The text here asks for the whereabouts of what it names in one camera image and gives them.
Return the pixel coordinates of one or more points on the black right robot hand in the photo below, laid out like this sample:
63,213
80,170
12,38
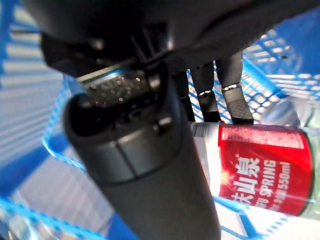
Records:
150,200

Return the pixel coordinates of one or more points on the water bottle red label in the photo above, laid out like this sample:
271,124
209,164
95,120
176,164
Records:
262,162

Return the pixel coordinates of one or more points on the blue plastic shopping basket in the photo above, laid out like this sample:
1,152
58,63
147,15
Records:
20,170

